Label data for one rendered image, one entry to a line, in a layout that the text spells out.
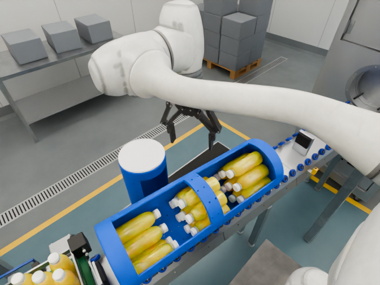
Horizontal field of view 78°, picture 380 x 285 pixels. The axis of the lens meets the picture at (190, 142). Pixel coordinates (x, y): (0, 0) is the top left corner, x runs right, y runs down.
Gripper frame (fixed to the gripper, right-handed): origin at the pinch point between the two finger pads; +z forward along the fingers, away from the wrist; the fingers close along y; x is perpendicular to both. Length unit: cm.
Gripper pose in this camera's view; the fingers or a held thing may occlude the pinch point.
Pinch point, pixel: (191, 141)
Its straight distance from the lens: 79.5
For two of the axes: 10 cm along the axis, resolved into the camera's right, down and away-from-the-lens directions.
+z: 0.7, 7.5, 6.5
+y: 9.4, 1.7, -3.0
